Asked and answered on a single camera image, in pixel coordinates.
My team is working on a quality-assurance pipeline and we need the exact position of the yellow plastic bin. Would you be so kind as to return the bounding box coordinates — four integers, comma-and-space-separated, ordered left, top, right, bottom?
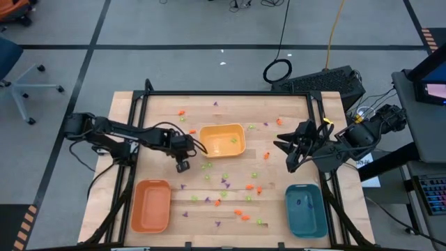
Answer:
198, 123, 247, 159

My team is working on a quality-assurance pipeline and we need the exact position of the black orange striped floor mat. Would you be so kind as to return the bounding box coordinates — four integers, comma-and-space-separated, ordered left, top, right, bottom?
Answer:
420, 26, 446, 56
0, 204, 38, 251

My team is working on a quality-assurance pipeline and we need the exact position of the orange plastic bin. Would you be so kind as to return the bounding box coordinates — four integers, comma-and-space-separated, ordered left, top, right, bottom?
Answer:
130, 178, 173, 234

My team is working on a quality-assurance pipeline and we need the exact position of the long black cable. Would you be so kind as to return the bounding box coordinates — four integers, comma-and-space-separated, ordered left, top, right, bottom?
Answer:
261, 0, 293, 84

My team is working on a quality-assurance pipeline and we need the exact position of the grey keyboard shelf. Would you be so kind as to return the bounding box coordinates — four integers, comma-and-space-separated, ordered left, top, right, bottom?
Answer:
400, 160, 446, 251

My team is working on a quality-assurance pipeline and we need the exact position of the white metal bracket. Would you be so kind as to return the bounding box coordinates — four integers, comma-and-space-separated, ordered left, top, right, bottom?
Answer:
92, 144, 113, 157

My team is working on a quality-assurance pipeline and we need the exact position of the blue office chair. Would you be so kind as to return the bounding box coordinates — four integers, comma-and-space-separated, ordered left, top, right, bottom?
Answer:
0, 36, 66, 126

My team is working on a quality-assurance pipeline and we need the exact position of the orange chair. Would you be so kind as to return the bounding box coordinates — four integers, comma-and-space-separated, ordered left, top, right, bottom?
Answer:
0, 0, 38, 27

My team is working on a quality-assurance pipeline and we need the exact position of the black desk leg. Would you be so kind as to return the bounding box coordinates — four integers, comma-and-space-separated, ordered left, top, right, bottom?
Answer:
357, 142, 421, 182

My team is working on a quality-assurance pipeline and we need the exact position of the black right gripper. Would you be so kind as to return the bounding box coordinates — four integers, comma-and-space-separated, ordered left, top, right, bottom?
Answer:
273, 119, 330, 174

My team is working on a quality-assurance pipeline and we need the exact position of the white paper label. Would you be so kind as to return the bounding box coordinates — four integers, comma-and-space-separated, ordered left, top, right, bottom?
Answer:
354, 153, 381, 188

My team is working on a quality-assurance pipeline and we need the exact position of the long yellow cable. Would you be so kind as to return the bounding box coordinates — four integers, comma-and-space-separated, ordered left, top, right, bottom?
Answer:
324, 0, 346, 70

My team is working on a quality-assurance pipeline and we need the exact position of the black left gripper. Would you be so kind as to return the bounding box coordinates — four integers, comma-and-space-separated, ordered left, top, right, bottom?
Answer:
164, 131, 197, 174

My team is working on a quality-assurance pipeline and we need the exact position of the backlit keyboard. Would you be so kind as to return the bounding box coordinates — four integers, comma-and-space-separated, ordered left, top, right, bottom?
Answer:
414, 173, 446, 216

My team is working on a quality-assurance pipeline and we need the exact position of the grey desk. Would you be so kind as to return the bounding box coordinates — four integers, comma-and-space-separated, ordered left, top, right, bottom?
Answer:
392, 69, 446, 165

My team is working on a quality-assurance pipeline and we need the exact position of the black cable bundle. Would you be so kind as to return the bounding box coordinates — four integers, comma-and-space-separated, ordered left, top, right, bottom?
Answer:
228, 0, 290, 10

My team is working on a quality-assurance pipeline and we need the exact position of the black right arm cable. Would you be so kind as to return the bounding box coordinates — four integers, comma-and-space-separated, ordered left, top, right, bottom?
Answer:
312, 120, 337, 156

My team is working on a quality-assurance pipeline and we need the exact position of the teal plastic bin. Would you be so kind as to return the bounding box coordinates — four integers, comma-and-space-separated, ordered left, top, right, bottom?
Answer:
284, 183, 330, 240

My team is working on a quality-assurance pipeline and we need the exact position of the black monitor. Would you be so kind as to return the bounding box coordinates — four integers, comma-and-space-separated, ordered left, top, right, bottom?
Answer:
407, 43, 446, 106

